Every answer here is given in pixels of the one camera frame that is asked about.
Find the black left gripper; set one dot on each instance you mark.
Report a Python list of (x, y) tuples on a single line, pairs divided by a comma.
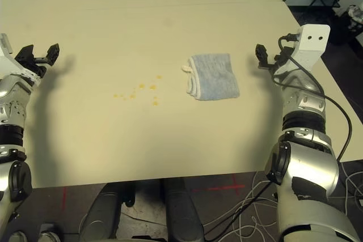
[(35, 65)]

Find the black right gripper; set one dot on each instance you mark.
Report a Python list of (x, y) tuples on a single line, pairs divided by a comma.
[(276, 65)]

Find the blue rag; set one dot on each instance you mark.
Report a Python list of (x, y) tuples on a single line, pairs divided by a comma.
[(215, 76)]

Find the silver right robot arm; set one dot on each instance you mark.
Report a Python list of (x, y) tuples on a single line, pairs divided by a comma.
[(306, 168)]

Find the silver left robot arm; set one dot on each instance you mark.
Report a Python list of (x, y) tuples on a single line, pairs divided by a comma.
[(12, 103)]

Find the black bin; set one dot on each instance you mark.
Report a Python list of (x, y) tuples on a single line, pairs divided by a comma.
[(347, 32)]

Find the white crumpled trash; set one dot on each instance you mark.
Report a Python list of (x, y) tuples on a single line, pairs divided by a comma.
[(356, 12)]

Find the yellowish liquid droplets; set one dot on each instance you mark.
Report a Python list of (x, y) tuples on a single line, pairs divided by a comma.
[(153, 86)]

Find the grey left robot leg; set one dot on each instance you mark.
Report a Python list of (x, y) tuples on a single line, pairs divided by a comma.
[(102, 213)]

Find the grey robot leg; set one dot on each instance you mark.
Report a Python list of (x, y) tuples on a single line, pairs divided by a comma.
[(181, 213), (102, 213)]

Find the grey sneaker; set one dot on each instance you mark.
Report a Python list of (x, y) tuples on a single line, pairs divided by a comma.
[(17, 237), (48, 233)]

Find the grey right robot leg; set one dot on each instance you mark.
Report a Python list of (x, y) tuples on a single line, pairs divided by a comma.
[(181, 213)]

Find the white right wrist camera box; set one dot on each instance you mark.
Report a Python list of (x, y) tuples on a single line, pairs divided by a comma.
[(310, 46)]

